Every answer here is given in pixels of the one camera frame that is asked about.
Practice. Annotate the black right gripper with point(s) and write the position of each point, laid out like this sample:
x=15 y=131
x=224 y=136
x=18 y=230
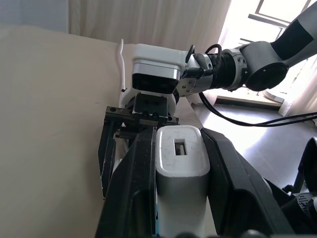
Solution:
x=148 y=102

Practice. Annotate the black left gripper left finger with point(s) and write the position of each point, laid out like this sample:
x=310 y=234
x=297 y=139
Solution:
x=133 y=188

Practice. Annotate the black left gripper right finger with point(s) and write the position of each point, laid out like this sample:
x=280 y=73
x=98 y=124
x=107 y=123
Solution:
x=237 y=198

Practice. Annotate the white charger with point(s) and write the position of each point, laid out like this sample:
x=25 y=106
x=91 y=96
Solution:
x=183 y=198

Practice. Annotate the dark rounded perforated housing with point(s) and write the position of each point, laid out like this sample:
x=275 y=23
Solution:
x=305 y=204

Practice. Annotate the white curtain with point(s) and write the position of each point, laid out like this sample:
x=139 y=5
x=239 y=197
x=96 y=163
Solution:
x=148 y=19

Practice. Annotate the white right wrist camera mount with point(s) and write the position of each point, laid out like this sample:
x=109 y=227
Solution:
x=158 y=55

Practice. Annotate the dark window frame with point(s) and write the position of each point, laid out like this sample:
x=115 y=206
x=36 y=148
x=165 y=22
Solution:
x=268 y=19

